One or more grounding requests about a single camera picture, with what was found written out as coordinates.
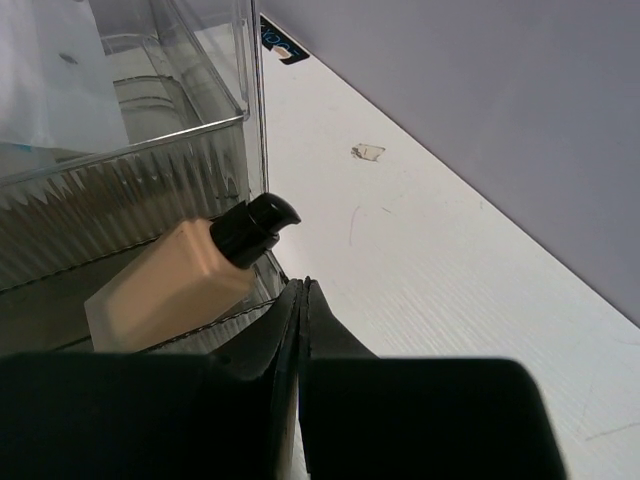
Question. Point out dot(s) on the black blue table label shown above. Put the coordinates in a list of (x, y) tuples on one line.
[(274, 39)]

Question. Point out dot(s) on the foundation bottle black pump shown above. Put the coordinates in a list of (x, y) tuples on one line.
[(187, 278)]

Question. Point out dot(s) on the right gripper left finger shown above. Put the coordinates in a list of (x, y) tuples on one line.
[(227, 414)]

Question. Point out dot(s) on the clear acrylic makeup organizer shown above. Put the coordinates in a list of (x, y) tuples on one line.
[(118, 120)]

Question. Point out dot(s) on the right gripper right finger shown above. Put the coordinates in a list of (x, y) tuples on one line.
[(368, 417)]

